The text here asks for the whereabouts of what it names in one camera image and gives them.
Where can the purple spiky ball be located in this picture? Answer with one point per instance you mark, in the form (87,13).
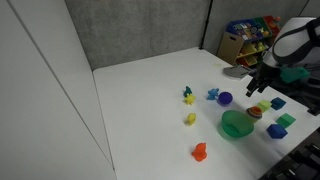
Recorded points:
(225,99)

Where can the yellow star-shaped toy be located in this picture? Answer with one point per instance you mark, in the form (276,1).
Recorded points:
(189,99)

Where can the green plastic bowl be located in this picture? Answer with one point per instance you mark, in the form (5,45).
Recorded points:
(237,124)

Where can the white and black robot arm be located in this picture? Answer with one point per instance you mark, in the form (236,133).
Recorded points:
(295,41)

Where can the royal blue soft cube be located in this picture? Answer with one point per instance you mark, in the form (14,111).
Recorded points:
(276,131)

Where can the green storage bin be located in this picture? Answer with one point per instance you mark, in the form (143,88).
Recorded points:
(261,26)

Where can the teal green camera mount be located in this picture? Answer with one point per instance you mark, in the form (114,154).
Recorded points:
(293,74)

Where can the yellow rubber duck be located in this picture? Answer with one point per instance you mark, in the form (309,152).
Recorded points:
(191,119)

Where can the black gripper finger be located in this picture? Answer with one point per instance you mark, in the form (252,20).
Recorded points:
(250,90)
(261,87)

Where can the light blue rubber toy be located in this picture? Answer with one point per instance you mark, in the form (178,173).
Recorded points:
(212,94)

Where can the teal rubber animal toy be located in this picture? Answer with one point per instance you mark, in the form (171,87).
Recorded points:
(187,90)

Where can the lime green soft cube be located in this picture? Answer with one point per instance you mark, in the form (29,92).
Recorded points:
(264,105)

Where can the black equipment frame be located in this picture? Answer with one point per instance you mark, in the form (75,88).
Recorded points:
(296,163)

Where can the rainbow stacked nesting cups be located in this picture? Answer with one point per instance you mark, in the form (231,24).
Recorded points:
(254,115)

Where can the blue storage bin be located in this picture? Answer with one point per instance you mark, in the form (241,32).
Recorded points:
(242,30)

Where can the orange rubber animal toy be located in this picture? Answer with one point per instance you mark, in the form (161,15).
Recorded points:
(199,152)

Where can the black vertical pole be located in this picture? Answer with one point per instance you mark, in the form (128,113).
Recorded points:
(206,25)

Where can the yellow storage bin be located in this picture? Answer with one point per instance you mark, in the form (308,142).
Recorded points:
(253,48)

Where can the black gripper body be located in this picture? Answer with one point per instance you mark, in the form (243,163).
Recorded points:
(266,74)

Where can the wooden toy storage shelf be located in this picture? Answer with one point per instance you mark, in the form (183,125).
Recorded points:
(253,43)

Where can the small orange plastic cup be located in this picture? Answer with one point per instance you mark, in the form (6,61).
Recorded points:
(256,110)

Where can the red storage bin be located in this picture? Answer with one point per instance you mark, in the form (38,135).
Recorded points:
(272,23)

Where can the dark navy soft cube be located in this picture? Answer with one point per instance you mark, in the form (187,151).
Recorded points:
(278,103)

